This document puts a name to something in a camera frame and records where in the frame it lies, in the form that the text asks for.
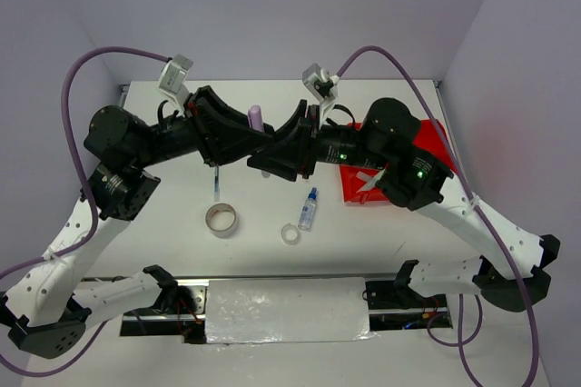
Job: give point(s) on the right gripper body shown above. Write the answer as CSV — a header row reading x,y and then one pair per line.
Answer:
x,y
310,131

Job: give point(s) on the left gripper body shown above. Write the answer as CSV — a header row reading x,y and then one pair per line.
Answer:
x,y
193,109

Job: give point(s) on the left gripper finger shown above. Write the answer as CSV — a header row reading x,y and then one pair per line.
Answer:
x,y
231,139
216,115

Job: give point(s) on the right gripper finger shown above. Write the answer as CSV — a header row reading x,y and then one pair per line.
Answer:
x,y
289,132
281,159

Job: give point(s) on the blue pen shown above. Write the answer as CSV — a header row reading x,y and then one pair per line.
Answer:
x,y
216,184

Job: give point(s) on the purple highlighter cap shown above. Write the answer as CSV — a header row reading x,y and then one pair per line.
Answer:
x,y
255,118

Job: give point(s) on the large tape roll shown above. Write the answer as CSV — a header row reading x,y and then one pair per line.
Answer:
x,y
222,220

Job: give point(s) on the blue spray bottle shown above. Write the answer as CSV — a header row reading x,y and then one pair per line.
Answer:
x,y
308,210

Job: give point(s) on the small clear tape roll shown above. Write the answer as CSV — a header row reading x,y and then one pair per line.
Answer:
x,y
290,234

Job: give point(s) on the green highlighter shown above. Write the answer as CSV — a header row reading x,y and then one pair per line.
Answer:
x,y
371,185

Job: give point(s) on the orange highlighter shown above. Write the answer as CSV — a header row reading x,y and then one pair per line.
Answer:
x,y
364,177

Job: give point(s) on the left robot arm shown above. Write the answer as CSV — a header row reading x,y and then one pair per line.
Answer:
x,y
47,312

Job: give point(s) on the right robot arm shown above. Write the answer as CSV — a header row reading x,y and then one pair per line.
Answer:
x,y
509,269

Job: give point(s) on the red compartment tray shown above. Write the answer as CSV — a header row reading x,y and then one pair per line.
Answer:
x,y
426,139

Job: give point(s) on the white foil panel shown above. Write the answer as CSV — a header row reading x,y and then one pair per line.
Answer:
x,y
263,311

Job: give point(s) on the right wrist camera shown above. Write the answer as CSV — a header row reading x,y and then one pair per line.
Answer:
x,y
323,86

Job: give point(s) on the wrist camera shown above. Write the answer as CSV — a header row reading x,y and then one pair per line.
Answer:
x,y
323,86
171,82

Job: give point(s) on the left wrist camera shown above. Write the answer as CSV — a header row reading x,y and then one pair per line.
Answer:
x,y
171,82

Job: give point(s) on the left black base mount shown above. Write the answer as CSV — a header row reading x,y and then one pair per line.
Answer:
x,y
178,300

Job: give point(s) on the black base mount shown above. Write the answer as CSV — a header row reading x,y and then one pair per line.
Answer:
x,y
178,300
393,311

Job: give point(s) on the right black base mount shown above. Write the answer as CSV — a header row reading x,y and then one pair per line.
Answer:
x,y
393,311

